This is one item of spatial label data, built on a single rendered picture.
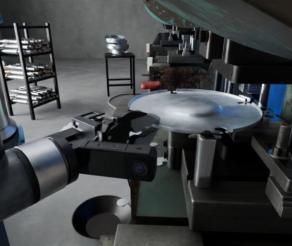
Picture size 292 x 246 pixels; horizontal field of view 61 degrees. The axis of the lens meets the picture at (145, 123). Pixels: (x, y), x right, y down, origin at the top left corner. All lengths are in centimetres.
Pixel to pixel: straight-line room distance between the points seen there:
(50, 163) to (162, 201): 25
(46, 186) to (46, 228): 112
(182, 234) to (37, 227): 110
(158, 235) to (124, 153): 16
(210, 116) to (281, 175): 18
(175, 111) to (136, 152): 22
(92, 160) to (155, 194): 19
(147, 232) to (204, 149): 17
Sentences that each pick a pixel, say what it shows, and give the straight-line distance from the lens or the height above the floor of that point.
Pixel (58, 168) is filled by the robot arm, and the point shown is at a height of 79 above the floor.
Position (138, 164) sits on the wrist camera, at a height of 78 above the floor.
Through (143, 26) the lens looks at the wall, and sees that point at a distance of 715.
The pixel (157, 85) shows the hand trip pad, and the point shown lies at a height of 76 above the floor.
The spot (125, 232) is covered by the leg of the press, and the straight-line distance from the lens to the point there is 44.
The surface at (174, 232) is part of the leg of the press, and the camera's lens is 45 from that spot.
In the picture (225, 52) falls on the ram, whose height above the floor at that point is 91.
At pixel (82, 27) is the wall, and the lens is 743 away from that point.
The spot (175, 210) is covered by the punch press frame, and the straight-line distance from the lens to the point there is 48.
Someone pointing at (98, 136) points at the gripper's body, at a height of 80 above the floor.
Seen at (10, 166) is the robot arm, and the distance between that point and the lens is 31.
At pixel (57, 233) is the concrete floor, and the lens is 140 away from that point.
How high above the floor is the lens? 96
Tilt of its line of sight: 22 degrees down
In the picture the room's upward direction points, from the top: straight up
